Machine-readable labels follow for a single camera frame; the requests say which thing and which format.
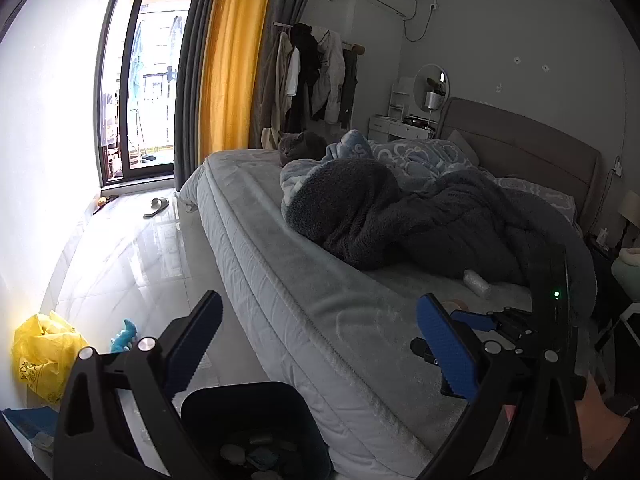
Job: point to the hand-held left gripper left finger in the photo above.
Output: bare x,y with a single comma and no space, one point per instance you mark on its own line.
192,345

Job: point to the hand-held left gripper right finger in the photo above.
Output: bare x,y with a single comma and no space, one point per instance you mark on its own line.
447,350

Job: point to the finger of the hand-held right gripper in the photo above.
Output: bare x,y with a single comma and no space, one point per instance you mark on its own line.
425,351
475,321

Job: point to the black trash bin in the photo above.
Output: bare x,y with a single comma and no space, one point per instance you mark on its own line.
295,410

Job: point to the person's right hand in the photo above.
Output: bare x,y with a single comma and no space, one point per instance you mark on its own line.
602,425

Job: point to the teal plastic toy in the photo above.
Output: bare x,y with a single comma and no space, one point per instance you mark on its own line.
122,337

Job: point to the small white bottle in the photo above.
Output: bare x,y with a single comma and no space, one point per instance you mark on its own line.
603,238

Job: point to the dark grey fleece blanket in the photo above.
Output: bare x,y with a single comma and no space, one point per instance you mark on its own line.
425,220

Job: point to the patterned pillow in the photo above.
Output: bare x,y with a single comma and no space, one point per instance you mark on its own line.
540,195

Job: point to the white bedside lamp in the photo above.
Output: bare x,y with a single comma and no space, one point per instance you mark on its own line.
630,212

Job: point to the grey bed mattress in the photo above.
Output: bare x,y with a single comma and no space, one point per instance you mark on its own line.
310,285

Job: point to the grey slipper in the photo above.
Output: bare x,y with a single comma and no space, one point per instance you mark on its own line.
157,206

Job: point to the yellow plastic bag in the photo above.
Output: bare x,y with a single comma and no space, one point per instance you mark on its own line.
40,355

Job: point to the brown padded headboard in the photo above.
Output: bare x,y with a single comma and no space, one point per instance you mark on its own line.
525,145

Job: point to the small yellow brown floor toy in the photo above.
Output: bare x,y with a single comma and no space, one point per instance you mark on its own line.
102,201

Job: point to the grey pillow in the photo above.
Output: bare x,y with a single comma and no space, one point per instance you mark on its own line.
462,147

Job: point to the light blue patterned quilt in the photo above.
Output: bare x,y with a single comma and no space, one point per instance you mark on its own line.
415,157

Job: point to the black framed glass door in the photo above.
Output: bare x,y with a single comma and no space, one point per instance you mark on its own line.
140,178

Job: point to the white vanity desk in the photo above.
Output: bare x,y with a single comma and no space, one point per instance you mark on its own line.
385,127

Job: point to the silver cylindrical lamp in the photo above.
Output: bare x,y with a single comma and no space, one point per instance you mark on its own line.
434,100

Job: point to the grey cat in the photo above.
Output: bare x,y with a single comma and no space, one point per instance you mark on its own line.
300,146

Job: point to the white desk shelf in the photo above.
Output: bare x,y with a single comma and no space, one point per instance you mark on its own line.
397,95

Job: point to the round mirror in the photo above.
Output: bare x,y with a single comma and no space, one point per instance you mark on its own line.
431,77

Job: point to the dark hanging pants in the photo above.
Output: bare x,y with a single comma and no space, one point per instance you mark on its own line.
348,85

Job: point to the beige coat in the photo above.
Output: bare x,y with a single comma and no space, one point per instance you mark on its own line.
275,90

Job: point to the white jacket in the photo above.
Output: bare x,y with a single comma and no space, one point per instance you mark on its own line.
330,80

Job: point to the yellow curtain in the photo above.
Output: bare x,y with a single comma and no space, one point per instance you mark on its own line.
230,60

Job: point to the white shirt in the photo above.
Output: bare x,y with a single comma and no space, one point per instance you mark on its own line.
292,72

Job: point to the black garment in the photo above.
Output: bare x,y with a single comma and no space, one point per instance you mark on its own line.
306,60

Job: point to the white metal frame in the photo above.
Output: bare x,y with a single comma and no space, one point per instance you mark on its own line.
620,317

